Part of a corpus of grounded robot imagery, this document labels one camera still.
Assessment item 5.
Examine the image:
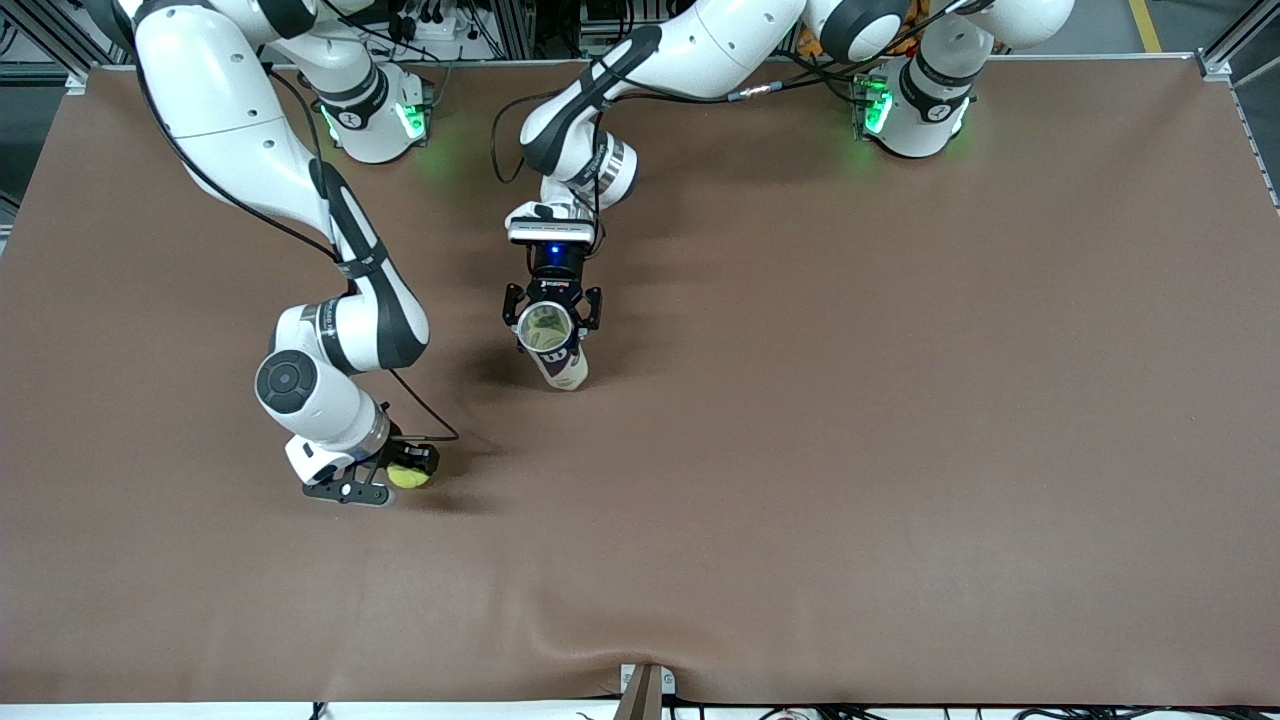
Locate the white blue tennis ball can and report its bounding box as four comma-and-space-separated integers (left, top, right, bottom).
516, 302, 590, 392

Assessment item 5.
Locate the grey electronics box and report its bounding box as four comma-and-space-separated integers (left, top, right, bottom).
580, 0, 651, 31

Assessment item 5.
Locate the brown table mat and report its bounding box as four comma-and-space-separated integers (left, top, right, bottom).
0, 55, 1280, 706

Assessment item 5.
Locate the white power strip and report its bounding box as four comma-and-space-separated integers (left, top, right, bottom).
393, 0, 473, 43

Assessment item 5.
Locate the brown bar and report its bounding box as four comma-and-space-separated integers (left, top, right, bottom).
612, 668, 663, 720

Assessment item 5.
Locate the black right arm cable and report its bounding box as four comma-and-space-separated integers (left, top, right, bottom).
130, 50, 460, 443

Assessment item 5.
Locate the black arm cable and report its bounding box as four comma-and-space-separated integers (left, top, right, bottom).
489, 0, 961, 231
130, 50, 460, 443

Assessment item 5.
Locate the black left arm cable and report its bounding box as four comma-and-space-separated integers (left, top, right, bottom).
489, 0, 961, 231

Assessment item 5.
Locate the silver metal bracket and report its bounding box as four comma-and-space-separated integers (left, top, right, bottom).
620, 663, 676, 696

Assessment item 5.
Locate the aluminium frame profile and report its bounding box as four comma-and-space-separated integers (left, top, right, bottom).
0, 0, 136, 96
1197, 0, 1280, 86

